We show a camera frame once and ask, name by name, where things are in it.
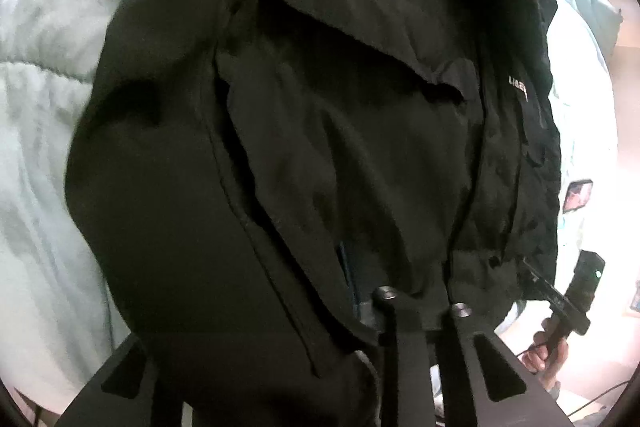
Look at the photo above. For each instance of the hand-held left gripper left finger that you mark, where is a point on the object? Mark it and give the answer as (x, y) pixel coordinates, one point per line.
(402, 357)

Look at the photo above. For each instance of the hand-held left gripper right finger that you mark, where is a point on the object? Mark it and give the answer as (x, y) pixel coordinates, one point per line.
(462, 357)

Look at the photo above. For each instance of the black hooded jacket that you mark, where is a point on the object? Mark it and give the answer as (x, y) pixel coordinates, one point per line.
(300, 132)

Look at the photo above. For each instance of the person's right hand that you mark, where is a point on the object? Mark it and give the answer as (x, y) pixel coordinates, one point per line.
(547, 362)

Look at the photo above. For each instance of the smartphone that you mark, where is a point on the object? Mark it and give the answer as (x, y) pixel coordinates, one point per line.
(577, 197)

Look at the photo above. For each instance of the light blue pillow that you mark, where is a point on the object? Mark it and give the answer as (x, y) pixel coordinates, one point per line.
(585, 7)

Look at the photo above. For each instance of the light blue quilt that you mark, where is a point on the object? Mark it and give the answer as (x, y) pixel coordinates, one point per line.
(40, 132)

